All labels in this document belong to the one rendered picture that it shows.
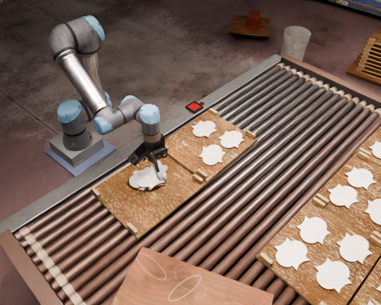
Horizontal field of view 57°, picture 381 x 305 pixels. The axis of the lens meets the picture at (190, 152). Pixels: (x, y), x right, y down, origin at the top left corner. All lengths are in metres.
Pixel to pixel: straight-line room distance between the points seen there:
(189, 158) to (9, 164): 1.95
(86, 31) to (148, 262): 0.94
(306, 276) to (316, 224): 0.24
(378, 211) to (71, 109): 1.48
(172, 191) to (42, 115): 2.32
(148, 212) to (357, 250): 0.88
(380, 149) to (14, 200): 2.55
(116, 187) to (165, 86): 2.32
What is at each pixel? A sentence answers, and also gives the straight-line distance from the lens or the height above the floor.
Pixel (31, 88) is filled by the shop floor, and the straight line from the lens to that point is 4.17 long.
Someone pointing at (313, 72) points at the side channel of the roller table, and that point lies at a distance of 2.51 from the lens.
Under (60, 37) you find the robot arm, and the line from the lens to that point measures 1.54.
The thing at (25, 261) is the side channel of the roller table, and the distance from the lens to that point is 1.57.
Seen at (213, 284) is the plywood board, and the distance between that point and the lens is 1.31.
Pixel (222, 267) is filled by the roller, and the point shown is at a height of 0.92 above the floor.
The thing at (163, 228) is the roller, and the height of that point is 0.92.
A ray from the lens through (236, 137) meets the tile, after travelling 1.90.
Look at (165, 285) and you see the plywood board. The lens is 1.30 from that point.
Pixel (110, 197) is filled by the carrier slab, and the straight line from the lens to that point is 1.66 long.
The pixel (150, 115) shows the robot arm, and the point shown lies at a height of 1.36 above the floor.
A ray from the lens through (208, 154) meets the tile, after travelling 1.79.
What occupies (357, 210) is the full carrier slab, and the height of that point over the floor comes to 0.94.
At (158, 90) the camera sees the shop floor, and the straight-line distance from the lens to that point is 3.82.
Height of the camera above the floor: 2.24
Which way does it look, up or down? 46 degrees down
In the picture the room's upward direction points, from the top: 1 degrees clockwise
